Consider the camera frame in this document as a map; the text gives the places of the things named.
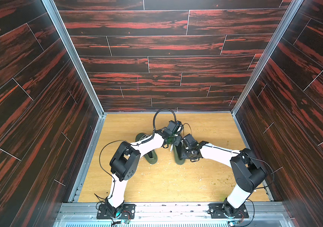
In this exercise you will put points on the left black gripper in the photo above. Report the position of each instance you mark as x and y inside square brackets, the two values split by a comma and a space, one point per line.
[177, 142]

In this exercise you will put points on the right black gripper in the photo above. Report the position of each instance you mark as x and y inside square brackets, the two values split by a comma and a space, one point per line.
[182, 152]

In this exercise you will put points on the green canvas shoe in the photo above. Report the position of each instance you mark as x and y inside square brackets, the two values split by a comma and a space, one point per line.
[178, 159]
[150, 155]

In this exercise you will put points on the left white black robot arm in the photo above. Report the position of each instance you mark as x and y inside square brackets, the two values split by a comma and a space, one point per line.
[125, 161]

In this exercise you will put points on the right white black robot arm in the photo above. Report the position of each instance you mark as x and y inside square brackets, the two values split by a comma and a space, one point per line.
[248, 171]

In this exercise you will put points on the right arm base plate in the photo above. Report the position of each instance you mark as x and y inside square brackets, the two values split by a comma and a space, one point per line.
[221, 210]

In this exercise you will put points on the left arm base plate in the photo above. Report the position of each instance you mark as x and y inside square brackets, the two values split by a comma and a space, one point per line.
[125, 211]

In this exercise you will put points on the aluminium front rail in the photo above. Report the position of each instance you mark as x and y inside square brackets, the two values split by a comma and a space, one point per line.
[173, 214]

